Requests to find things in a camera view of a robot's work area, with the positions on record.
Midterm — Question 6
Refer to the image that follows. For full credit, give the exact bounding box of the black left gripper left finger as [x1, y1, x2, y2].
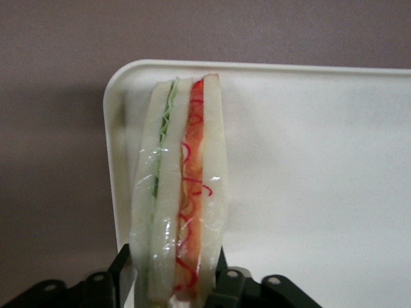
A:
[2, 243, 133, 308]

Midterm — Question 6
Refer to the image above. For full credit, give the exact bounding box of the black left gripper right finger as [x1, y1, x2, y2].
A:
[207, 248, 322, 308]

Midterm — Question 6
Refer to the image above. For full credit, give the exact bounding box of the triangle sandwich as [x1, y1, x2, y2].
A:
[127, 73, 231, 308]

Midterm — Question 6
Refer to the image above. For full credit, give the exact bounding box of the cream plastic tray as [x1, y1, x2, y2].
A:
[102, 58, 411, 308]

